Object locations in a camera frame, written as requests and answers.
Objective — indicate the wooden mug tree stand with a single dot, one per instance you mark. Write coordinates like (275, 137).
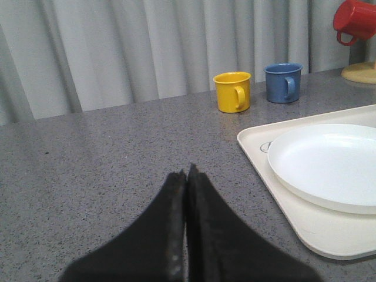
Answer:
(360, 72)

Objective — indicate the blue enamel mug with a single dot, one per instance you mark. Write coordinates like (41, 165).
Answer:
(283, 82)

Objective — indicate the red enamel mug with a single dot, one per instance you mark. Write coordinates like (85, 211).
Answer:
(354, 20)

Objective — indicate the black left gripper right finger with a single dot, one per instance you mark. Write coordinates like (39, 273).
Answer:
(221, 247)

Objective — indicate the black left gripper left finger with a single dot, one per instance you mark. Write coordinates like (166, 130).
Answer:
(150, 249)

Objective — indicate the grey pleated curtain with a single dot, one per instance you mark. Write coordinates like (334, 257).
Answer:
(60, 57)

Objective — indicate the white round plate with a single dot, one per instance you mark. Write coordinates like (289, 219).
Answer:
(330, 165)

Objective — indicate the yellow enamel mug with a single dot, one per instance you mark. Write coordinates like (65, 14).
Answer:
(233, 91)

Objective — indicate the cream rabbit serving tray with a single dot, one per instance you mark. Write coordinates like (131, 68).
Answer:
(329, 233)

